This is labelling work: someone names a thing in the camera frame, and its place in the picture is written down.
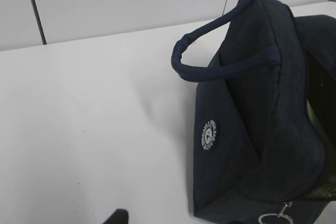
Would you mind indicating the navy blue lunch bag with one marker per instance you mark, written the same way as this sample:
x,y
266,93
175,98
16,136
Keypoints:
x,y
264,129

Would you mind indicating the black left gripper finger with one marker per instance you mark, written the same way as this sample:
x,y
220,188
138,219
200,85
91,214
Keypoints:
x,y
119,216

